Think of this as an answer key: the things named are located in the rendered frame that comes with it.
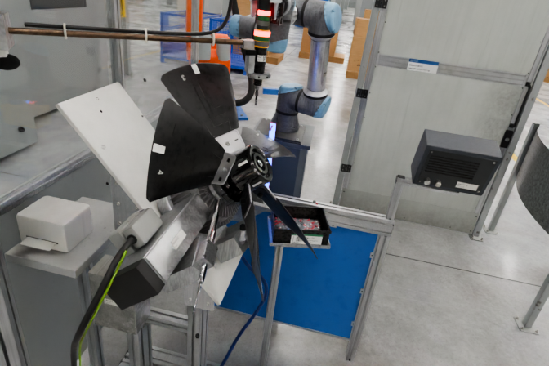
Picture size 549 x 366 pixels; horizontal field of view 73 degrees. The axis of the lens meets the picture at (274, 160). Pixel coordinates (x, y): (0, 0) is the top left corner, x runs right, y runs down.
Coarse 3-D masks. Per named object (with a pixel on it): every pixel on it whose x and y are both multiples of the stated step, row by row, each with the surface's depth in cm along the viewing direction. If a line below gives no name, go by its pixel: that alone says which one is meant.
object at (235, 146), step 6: (228, 132) 109; (234, 132) 110; (216, 138) 108; (222, 138) 109; (228, 138) 109; (234, 138) 109; (240, 138) 110; (222, 144) 108; (234, 144) 109; (240, 144) 110; (228, 150) 108; (234, 150) 109
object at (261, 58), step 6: (258, 48) 101; (264, 48) 101; (258, 54) 102; (264, 54) 102; (258, 60) 102; (264, 60) 103; (258, 66) 103; (264, 66) 104; (258, 72) 104; (264, 72) 105; (258, 84) 106
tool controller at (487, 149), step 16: (432, 144) 133; (448, 144) 134; (464, 144) 134; (480, 144) 135; (496, 144) 136; (416, 160) 145; (432, 160) 136; (448, 160) 135; (464, 160) 133; (480, 160) 132; (496, 160) 131; (416, 176) 143; (432, 176) 140; (448, 176) 139; (464, 176) 137; (480, 176) 136; (464, 192) 142; (480, 192) 140
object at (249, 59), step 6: (246, 42) 99; (252, 42) 99; (246, 48) 99; (252, 48) 100; (246, 54) 100; (252, 54) 100; (246, 60) 103; (252, 60) 102; (246, 66) 103; (252, 66) 102; (246, 72) 105; (252, 72) 103; (258, 78) 103; (264, 78) 103
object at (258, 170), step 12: (240, 156) 103; (252, 156) 104; (264, 156) 110; (240, 168) 102; (252, 168) 101; (264, 168) 107; (228, 180) 105; (240, 180) 102; (252, 180) 102; (264, 180) 103; (228, 192) 105; (240, 192) 110
